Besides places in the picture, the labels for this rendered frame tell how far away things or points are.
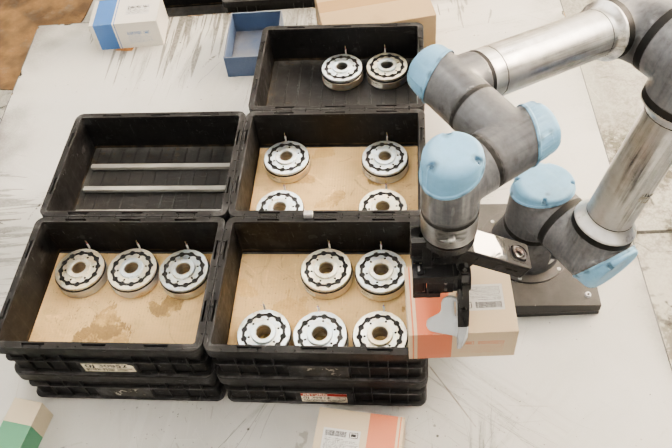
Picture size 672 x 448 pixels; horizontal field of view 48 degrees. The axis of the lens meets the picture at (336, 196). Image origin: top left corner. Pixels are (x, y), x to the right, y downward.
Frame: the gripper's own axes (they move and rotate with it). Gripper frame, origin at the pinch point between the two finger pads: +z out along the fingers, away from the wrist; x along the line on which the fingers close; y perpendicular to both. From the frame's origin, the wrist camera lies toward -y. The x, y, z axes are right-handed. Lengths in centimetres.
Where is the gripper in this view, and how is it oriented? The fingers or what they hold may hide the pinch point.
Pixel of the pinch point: (459, 305)
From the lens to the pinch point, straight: 118.0
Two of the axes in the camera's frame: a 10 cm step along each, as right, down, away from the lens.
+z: 0.9, 6.3, 7.7
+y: -10.0, 0.5, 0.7
